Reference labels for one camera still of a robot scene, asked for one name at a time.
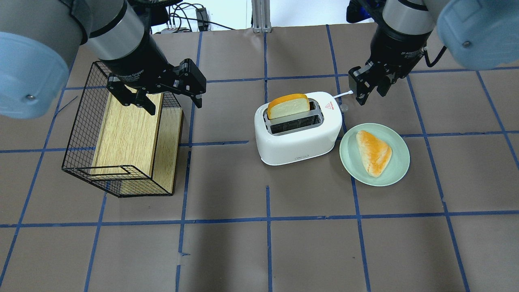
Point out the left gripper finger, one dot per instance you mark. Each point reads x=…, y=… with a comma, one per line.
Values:
x=189, y=81
x=127, y=97

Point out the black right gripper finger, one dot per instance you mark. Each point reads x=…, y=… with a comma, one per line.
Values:
x=384, y=85
x=361, y=87

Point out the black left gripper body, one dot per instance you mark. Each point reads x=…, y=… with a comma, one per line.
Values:
x=136, y=61

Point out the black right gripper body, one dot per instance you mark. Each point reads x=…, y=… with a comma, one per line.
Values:
x=395, y=48

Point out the white two-slot toaster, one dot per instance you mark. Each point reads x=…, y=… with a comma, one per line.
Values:
x=300, y=136

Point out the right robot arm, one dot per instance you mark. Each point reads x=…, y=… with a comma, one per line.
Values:
x=479, y=34

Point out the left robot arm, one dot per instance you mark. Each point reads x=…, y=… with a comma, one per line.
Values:
x=40, y=40

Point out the bread slice in toaster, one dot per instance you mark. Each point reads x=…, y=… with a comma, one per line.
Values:
x=288, y=105

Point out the light green plate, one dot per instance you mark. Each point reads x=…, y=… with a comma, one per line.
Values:
x=351, y=158

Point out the triangular toast on plate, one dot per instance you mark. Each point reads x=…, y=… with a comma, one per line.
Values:
x=375, y=153

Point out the wooden rack with wire basket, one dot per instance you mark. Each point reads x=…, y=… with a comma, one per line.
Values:
x=122, y=150

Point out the aluminium frame post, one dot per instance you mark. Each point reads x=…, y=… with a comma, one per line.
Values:
x=261, y=16

